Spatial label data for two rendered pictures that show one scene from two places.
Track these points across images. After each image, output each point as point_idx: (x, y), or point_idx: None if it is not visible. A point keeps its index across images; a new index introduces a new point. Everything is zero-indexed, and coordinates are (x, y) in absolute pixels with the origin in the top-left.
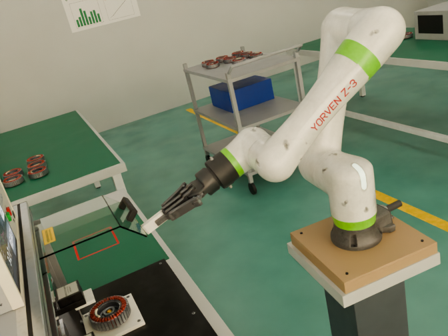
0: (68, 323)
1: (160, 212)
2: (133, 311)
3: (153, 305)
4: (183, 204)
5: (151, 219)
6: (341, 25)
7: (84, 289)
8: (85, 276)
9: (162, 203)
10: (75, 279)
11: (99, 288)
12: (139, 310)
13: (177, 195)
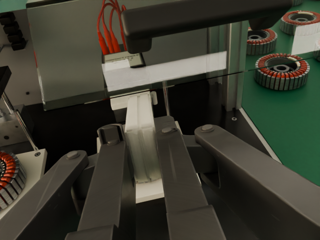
0: (178, 111)
1: (133, 125)
2: (138, 188)
3: (147, 227)
4: (13, 227)
5: (134, 108)
6: None
7: (275, 122)
8: (317, 118)
9: (219, 127)
10: (311, 108)
11: (253, 136)
12: (136, 198)
13: (260, 203)
